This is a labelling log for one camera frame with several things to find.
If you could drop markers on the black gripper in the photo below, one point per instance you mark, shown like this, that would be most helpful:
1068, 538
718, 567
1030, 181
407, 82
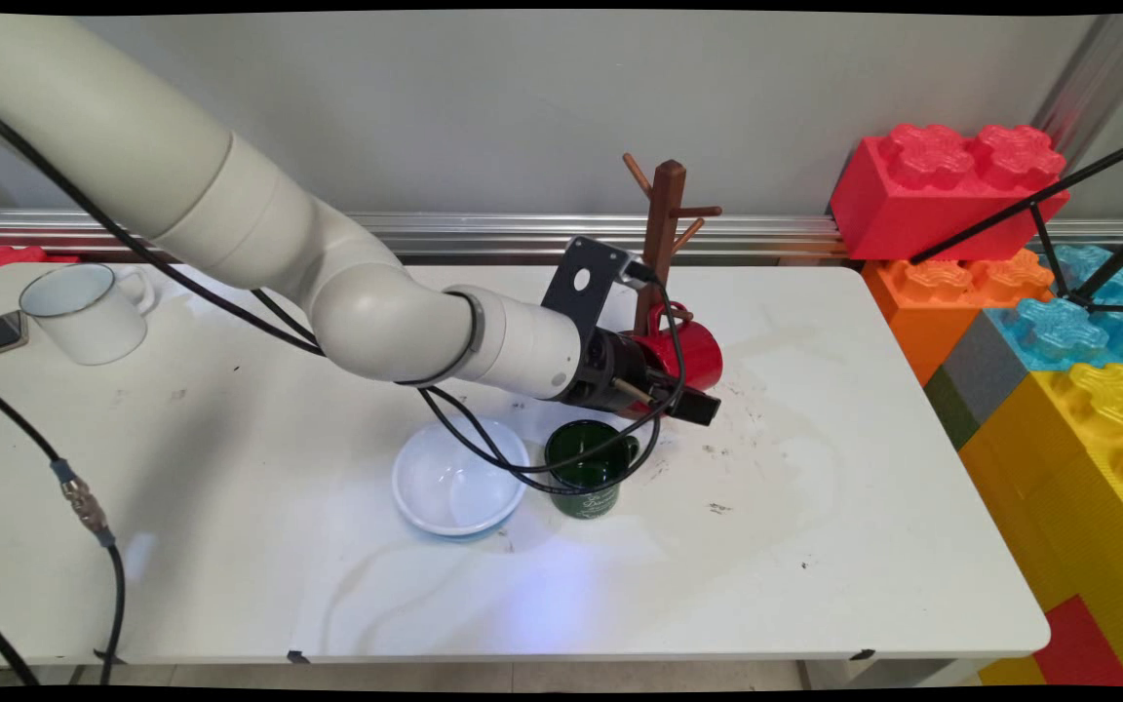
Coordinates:
610, 370

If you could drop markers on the red enamel mug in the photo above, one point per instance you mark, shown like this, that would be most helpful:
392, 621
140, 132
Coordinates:
693, 351

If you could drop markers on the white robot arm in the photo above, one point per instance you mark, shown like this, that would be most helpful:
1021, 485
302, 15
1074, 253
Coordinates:
230, 224

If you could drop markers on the dark green mug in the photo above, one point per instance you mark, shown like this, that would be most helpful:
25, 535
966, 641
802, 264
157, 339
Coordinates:
586, 478

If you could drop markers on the brown wooden mug tree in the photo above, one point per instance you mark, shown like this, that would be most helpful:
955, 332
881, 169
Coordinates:
667, 210

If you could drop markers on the big dark green toy brick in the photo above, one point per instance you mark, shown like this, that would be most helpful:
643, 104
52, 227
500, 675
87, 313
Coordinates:
951, 409

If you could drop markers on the white bowl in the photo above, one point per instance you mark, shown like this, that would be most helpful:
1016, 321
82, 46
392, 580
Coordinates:
454, 483

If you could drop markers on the big orange toy brick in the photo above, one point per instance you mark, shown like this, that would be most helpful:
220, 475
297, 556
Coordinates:
932, 302

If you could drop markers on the big grey toy brick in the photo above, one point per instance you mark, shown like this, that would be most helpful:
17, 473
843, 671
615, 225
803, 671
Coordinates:
986, 366

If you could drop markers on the black tape piece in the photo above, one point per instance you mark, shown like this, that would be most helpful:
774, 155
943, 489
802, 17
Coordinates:
111, 656
863, 654
299, 656

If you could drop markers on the big red toy brick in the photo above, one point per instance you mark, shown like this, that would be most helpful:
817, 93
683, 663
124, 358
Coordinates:
922, 200

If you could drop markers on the big yellow toy brick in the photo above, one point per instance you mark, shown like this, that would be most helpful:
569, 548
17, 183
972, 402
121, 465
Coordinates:
1059, 487

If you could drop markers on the big blue toy brick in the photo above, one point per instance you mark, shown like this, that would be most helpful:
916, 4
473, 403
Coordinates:
1068, 331

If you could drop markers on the black tripod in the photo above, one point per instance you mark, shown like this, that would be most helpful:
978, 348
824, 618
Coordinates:
1039, 205

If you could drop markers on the white enamel mug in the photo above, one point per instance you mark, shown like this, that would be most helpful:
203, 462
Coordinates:
84, 317

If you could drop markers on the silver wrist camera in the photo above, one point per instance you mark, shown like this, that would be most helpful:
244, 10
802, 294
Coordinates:
638, 273

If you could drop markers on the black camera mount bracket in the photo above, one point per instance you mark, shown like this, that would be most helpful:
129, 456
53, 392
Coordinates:
571, 302

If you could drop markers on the aluminium rail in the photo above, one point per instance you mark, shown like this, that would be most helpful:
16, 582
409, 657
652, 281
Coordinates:
484, 234

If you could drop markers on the aluminium post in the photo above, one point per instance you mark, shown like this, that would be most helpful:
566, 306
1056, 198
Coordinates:
1098, 78

